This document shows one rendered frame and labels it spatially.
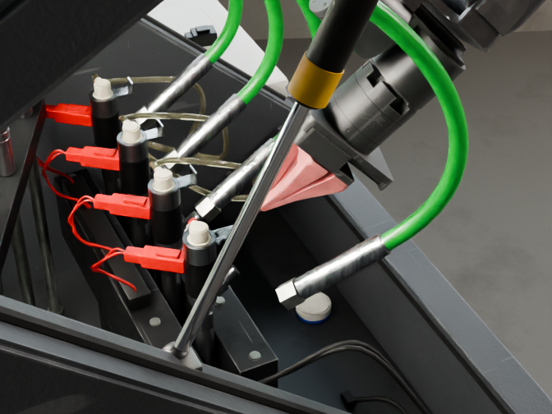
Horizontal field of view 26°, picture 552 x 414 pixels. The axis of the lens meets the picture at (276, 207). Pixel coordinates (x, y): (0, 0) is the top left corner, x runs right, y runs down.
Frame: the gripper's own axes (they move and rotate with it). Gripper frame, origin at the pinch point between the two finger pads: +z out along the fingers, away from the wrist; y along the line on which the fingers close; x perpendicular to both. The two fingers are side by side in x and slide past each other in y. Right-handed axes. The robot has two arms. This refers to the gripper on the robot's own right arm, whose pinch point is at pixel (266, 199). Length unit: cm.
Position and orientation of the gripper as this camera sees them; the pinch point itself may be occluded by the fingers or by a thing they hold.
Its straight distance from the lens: 100.1
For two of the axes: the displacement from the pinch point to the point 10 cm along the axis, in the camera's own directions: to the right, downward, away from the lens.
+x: 1.9, 6.1, -7.7
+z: -7.1, 6.3, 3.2
